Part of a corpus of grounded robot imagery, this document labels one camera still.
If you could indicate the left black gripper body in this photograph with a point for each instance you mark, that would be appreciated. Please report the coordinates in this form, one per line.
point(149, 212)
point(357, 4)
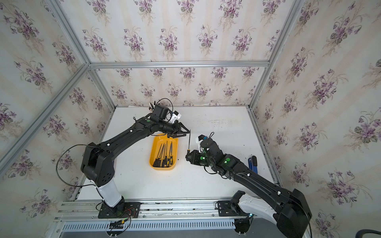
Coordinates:
point(172, 134)

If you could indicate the blue handled tool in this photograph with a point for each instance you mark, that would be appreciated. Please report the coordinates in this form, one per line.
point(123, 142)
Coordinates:
point(253, 164)

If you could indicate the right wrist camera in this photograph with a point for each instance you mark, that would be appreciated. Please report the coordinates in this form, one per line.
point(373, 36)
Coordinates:
point(203, 142)

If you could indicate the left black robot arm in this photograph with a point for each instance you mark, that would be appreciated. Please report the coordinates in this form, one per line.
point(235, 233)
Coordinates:
point(98, 159)

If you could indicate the aluminium mounting rail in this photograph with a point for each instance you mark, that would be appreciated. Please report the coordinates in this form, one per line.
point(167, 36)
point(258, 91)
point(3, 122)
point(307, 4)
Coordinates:
point(150, 209)

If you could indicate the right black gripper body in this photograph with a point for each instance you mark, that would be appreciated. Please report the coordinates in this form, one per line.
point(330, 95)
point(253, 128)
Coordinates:
point(200, 158)

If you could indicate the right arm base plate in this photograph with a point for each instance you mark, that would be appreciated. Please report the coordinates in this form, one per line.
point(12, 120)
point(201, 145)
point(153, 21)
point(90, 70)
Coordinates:
point(226, 209)

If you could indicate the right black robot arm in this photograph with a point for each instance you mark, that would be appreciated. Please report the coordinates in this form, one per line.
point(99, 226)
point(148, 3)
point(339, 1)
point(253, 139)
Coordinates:
point(291, 212)

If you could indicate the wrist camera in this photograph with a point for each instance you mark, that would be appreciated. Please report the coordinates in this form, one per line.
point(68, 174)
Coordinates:
point(203, 142)
point(163, 113)

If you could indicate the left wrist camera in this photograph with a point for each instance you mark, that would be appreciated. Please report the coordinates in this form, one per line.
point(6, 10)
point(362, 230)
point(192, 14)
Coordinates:
point(163, 113)

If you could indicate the pens in cup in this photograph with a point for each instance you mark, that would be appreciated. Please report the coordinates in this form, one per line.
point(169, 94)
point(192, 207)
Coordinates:
point(152, 105)

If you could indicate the yellow plastic storage tray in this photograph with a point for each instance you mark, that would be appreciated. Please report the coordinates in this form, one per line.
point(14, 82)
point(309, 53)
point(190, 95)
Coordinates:
point(163, 139)

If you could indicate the yellow-black file tool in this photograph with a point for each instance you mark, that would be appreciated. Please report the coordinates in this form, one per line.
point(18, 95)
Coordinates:
point(165, 161)
point(170, 157)
point(163, 156)
point(157, 157)
point(189, 141)

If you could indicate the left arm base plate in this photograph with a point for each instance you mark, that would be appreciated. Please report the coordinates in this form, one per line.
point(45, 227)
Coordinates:
point(122, 210)

